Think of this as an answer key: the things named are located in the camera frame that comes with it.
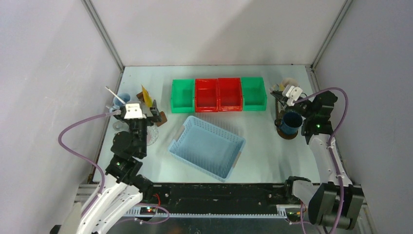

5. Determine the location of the clear textured glass tray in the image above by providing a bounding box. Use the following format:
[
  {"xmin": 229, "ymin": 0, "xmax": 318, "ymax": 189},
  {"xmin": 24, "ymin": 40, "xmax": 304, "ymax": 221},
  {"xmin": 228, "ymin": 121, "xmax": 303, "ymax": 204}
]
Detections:
[{"xmin": 147, "ymin": 124, "xmax": 159, "ymax": 146}]

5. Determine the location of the grey ceramic mug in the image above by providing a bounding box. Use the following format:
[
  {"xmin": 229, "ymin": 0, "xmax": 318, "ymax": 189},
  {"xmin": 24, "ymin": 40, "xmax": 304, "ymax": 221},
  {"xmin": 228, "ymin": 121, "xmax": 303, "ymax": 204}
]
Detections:
[{"xmin": 113, "ymin": 121, "xmax": 129, "ymax": 132}]

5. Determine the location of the yellow toothpaste tube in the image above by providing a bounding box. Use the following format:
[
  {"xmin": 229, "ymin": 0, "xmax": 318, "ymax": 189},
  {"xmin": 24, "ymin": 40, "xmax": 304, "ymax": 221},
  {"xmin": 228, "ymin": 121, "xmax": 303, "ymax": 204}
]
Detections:
[{"xmin": 141, "ymin": 85, "xmax": 153, "ymax": 108}]

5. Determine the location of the dark blue ceramic mug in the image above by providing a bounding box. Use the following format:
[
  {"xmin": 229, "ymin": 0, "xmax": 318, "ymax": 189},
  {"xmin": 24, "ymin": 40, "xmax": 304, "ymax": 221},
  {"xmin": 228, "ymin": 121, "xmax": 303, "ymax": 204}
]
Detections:
[{"xmin": 274, "ymin": 112, "xmax": 303, "ymax": 136}]

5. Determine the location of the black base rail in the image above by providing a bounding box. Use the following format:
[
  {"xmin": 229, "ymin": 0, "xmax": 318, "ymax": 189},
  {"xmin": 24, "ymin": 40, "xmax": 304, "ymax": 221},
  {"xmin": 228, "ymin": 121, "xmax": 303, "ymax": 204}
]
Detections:
[{"xmin": 142, "ymin": 183, "xmax": 300, "ymax": 215}]

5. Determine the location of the green bin with toothpaste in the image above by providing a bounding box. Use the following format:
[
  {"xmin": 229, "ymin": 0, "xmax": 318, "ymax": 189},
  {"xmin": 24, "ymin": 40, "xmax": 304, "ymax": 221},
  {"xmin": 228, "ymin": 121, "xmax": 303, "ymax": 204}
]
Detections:
[{"xmin": 170, "ymin": 79, "xmax": 195, "ymax": 113}]

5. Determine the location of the glass jar with brown lid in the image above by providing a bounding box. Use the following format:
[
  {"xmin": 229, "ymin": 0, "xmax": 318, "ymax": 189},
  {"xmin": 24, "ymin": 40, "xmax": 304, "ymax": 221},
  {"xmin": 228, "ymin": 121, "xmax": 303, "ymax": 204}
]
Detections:
[{"xmin": 156, "ymin": 111, "xmax": 168, "ymax": 127}]

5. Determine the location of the red plastic bin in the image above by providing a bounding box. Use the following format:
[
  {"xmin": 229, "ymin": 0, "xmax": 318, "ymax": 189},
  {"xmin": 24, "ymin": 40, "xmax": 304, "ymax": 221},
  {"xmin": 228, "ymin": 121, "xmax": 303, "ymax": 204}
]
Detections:
[{"xmin": 194, "ymin": 78, "xmax": 243, "ymax": 113}]

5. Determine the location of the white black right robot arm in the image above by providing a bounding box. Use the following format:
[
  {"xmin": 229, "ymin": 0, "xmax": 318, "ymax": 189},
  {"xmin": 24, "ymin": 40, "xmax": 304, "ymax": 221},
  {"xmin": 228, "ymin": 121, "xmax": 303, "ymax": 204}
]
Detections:
[{"xmin": 271, "ymin": 87, "xmax": 364, "ymax": 233}]

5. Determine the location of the green bin with toothbrushes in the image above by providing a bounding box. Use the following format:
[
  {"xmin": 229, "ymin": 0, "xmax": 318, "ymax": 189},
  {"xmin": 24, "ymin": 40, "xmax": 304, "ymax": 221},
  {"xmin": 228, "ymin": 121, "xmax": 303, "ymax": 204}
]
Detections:
[{"xmin": 241, "ymin": 77, "xmax": 267, "ymax": 111}]

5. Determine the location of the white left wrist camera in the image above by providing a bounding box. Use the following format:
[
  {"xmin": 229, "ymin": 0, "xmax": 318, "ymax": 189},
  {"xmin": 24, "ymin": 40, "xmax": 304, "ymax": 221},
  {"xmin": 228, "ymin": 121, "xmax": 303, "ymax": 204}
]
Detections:
[{"xmin": 120, "ymin": 102, "xmax": 146, "ymax": 119}]

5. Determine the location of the brown oval wooden tray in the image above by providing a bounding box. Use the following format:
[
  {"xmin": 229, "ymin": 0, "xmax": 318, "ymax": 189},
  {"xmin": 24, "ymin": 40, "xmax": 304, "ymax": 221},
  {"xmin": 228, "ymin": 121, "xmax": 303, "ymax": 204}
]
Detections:
[{"xmin": 274, "ymin": 100, "xmax": 298, "ymax": 140}]

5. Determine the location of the light blue plastic basket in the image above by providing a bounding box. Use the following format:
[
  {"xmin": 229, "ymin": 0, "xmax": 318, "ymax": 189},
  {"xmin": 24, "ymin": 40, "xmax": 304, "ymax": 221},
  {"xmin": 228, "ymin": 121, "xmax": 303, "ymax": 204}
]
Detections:
[{"xmin": 168, "ymin": 116, "xmax": 246, "ymax": 182}]

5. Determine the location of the yellow ceramic mug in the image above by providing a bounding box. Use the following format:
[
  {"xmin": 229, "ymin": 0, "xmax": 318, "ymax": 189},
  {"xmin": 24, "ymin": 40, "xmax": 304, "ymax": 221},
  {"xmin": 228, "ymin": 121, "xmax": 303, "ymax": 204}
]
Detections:
[{"xmin": 272, "ymin": 78, "xmax": 299, "ymax": 91}]

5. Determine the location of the light blue ceramic mug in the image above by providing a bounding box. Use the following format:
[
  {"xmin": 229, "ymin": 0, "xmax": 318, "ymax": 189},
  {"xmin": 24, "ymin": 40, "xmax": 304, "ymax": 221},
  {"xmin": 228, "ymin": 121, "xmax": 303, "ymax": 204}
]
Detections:
[{"xmin": 109, "ymin": 93, "xmax": 131, "ymax": 112}]

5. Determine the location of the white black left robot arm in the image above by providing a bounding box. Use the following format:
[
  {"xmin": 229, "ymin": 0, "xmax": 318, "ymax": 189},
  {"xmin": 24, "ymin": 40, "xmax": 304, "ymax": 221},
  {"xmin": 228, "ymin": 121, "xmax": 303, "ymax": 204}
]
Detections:
[{"xmin": 50, "ymin": 100, "xmax": 162, "ymax": 234}]

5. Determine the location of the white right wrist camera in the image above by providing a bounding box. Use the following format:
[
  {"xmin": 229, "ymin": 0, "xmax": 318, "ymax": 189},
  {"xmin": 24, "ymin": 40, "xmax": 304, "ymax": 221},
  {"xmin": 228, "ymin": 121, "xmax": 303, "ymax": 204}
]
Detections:
[{"xmin": 282, "ymin": 84, "xmax": 303, "ymax": 106}]

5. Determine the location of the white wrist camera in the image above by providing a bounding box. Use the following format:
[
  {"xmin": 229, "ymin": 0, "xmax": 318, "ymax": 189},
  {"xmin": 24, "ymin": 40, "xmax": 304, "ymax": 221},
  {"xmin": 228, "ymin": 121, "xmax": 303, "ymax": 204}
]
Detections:
[
  {"xmin": 282, "ymin": 84, "xmax": 303, "ymax": 106},
  {"xmin": 120, "ymin": 102, "xmax": 146, "ymax": 119}
]

